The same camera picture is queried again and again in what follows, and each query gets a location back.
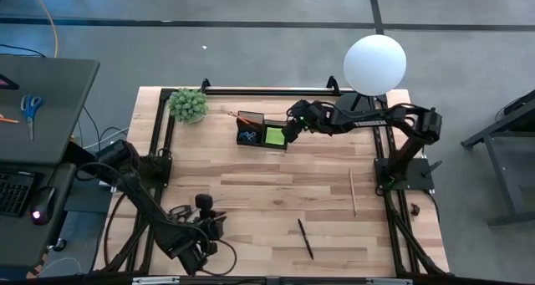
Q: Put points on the green potted plant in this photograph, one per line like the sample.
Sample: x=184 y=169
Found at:
x=188 y=105

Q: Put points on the grey side desk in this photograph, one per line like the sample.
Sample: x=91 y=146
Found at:
x=54 y=93

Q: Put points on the black pen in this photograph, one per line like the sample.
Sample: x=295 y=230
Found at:
x=306 y=239

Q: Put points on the orange pen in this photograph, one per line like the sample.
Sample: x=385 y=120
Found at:
x=8 y=119

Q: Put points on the black computer mouse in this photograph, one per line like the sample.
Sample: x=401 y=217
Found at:
x=42 y=205

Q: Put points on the dark metal cart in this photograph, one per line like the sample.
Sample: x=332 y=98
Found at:
x=505 y=151

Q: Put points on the black keyboard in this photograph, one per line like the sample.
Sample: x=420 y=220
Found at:
x=14 y=193

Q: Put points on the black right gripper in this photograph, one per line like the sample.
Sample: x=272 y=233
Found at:
x=305 y=115

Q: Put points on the small brown knob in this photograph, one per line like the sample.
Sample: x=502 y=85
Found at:
x=415 y=209

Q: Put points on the dark tablet red edge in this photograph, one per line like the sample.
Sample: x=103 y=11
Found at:
x=7 y=82

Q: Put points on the green sticky note pad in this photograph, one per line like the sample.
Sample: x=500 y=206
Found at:
x=275 y=136

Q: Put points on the plain wooden pencil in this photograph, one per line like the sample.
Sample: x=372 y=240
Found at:
x=353 y=193

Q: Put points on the black mesh desk organizer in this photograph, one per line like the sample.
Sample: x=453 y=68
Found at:
x=259 y=145

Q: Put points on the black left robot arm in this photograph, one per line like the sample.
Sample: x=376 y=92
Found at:
x=142 y=201

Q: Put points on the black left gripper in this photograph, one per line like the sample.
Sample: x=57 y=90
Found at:
x=209 y=224

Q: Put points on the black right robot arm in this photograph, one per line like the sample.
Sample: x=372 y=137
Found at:
x=376 y=120

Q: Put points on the silver metal bracket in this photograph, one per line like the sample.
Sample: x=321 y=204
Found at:
x=155 y=280
x=388 y=281

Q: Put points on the white globe table lamp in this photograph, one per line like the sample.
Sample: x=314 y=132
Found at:
x=374 y=65

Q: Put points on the black metal table frame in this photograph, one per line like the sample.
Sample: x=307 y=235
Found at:
x=267 y=91

